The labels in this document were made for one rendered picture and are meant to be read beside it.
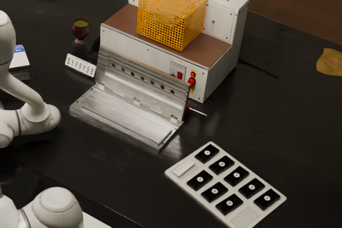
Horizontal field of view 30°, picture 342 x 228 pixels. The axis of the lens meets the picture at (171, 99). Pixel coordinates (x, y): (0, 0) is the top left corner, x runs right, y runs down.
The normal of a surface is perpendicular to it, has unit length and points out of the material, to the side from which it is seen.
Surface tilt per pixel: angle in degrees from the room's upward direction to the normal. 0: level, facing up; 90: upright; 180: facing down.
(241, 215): 0
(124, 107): 0
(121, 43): 90
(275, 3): 0
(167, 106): 80
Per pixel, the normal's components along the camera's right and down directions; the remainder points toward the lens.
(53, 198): 0.19, -0.77
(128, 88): -0.48, 0.38
